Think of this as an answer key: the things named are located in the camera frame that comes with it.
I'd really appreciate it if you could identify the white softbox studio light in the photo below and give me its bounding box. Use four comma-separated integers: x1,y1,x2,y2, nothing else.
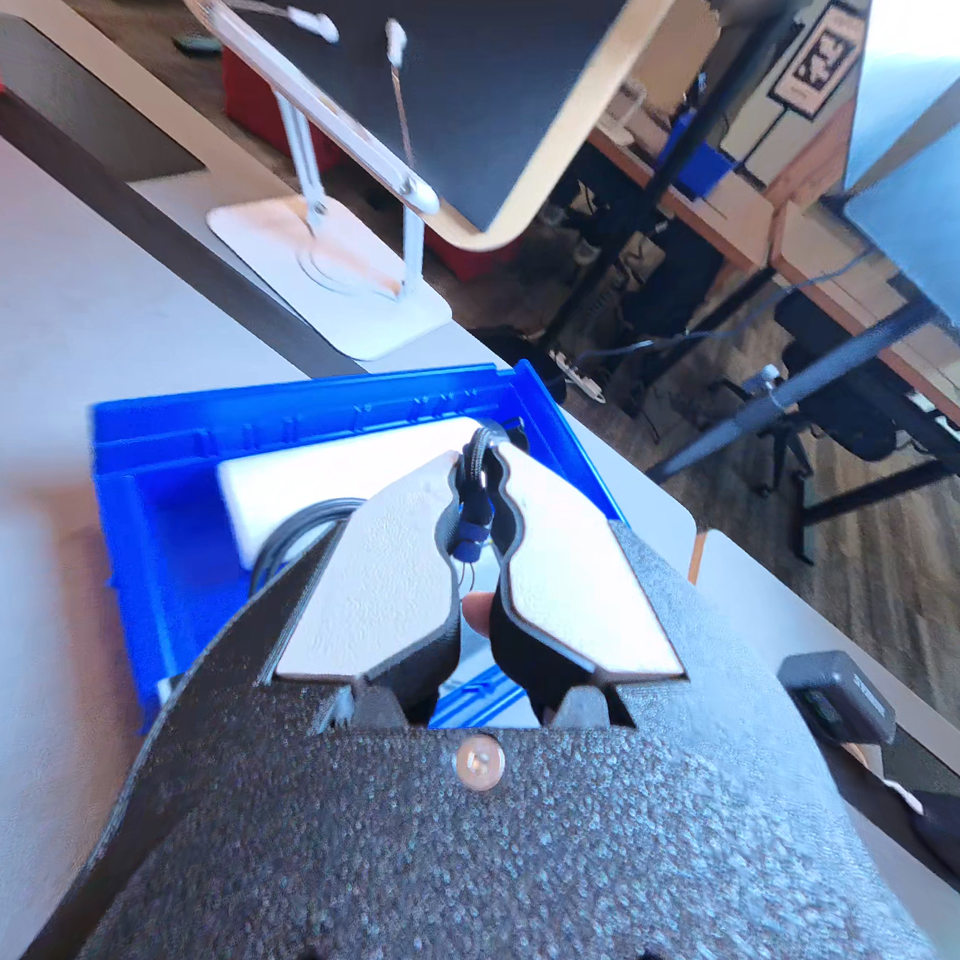
841,0,960,325

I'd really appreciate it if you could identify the blue box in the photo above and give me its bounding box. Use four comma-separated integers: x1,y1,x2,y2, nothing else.
669,118,735,202

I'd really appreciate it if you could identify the white desk stand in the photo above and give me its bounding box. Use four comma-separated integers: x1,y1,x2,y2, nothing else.
183,0,455,363

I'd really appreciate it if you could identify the black cable blue strap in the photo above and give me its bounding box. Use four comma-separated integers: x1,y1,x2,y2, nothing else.
249,418,531,595

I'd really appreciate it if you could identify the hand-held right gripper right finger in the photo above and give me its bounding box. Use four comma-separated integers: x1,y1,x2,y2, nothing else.
486,441,690,695

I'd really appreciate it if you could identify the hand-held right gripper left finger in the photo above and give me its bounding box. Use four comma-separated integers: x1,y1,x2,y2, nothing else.
271,448,465,695

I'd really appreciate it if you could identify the blue plastic bin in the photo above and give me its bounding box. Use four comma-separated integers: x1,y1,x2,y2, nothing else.
90,358,630,740

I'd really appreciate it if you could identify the dark board with pale edge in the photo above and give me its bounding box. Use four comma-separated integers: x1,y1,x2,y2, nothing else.
247,0,725,252

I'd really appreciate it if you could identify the wooden office desk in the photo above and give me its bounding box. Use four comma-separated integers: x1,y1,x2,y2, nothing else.
588,97,960,425

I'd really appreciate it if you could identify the black table strip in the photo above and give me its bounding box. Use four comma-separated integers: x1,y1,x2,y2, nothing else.
0,13,363,380

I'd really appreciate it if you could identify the framed marker sign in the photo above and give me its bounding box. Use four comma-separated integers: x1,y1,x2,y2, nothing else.
766,0,867,123

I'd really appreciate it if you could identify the black light stand pole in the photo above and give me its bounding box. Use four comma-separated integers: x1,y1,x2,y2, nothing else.
646,300,948,485

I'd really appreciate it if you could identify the black office chair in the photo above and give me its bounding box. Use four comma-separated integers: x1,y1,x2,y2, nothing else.
750,288,901,565

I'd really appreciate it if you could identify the white box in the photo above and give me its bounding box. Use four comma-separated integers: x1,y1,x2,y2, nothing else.
216,416,496,571

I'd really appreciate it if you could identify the white power strip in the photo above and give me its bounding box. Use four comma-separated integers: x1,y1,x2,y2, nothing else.
549,349,607,406

